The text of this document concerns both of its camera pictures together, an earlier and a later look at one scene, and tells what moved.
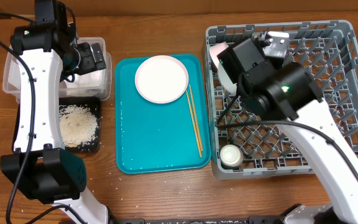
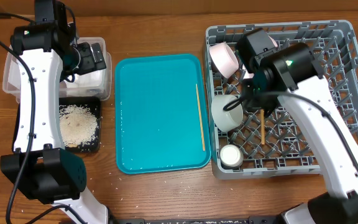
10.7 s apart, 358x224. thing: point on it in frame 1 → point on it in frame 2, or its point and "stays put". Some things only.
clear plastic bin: x=96 y=84 stays put
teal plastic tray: x=152 y=137 stays put
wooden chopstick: x=194 y=125 → x=201 y=119
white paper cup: x=231 y=155 stays put
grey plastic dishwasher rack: x=245 y=146 stays put
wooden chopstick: x=195 y=116 → x=262 y=117
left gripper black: x=89 y=63 stays put
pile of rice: x=78 y=124 stays put
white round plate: x=161 y=79 → x=273 y=41
